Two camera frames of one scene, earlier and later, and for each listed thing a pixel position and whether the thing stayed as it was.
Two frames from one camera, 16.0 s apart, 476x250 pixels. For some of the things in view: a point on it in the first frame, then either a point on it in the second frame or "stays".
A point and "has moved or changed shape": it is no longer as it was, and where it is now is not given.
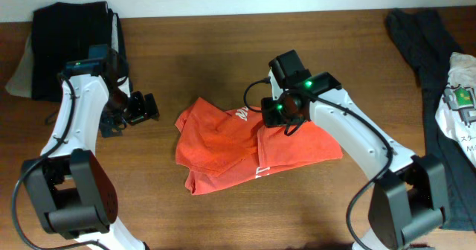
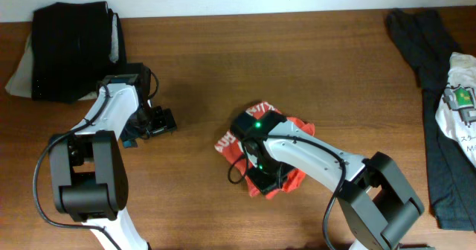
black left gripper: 143,112 -> 166,120
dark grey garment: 421,36 stays
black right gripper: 269,117 -> 262,182
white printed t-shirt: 456,117 stays
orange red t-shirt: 222,149 has moved or changed shape
